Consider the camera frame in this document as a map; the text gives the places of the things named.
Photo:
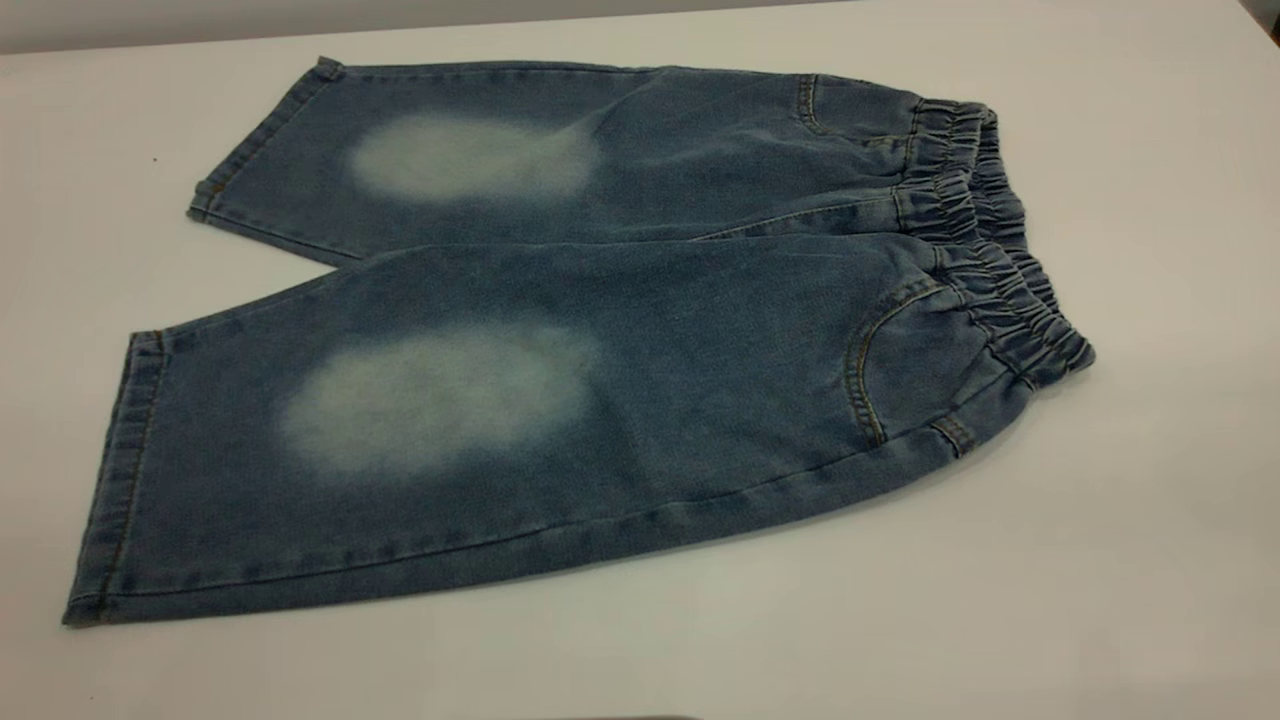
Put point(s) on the blue denim jeans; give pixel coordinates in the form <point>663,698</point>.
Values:
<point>700,330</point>

